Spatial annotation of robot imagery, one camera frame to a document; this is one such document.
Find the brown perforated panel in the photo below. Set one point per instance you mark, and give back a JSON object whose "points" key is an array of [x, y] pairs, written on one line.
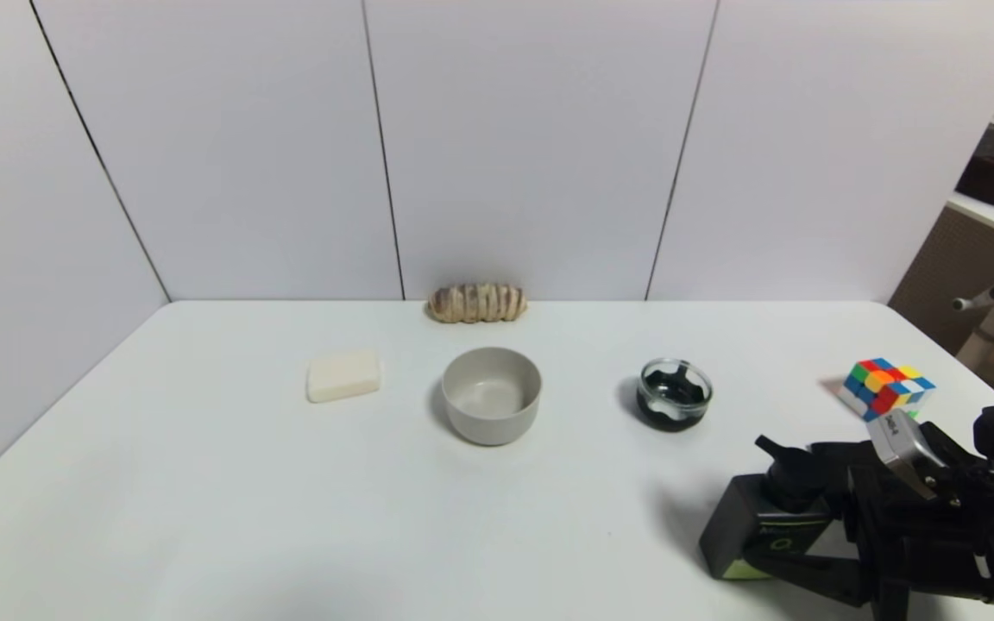
{"points": [[937, 276]]}

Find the black zip pouch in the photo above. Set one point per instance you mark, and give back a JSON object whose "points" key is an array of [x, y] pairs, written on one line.
{"points": [[838, 453]]}

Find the multicoloured puzzle cube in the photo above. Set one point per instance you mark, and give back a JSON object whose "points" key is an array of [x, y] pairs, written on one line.
{"points": [[883, 384]]}

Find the grey-brown round bowl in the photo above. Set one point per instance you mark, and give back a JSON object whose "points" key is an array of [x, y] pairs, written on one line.
{"points": [[492, 398]]}

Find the black pump bottle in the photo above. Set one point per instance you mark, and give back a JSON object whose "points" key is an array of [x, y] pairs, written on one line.
{"points": [[751, 526]]}

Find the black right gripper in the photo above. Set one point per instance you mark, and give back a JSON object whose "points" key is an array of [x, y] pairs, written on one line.
{"points": [[866, 507]]}

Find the glass jar with black contents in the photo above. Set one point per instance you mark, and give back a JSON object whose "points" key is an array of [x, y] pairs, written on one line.
{"points": [[673, 397]]}

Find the braided bread loaf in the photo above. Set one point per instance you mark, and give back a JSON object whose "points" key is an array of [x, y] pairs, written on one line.
{"points": [[477, 304]]}

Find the cream soap bar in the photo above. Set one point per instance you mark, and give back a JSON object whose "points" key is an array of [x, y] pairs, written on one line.
{"points": [[343, 376]]}

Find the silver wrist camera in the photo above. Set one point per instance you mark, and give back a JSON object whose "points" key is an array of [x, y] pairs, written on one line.
{"points": [[907, 448]]}

